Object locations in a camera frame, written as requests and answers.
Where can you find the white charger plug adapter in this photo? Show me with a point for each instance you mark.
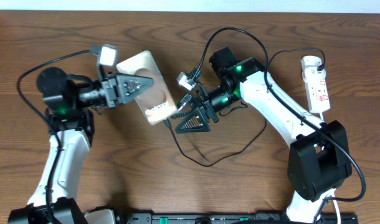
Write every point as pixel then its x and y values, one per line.
pixel 311 74

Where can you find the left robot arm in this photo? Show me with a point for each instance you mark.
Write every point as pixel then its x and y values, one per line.
pixel 69 99

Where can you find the white power strip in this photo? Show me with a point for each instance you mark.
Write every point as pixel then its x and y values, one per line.
pixel 316 92

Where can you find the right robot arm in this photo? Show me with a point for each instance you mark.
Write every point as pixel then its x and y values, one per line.
pixel 319 159

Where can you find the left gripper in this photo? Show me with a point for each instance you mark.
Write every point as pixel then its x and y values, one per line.
pixel 109 91

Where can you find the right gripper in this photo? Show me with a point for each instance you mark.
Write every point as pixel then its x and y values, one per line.
pixel 204 112

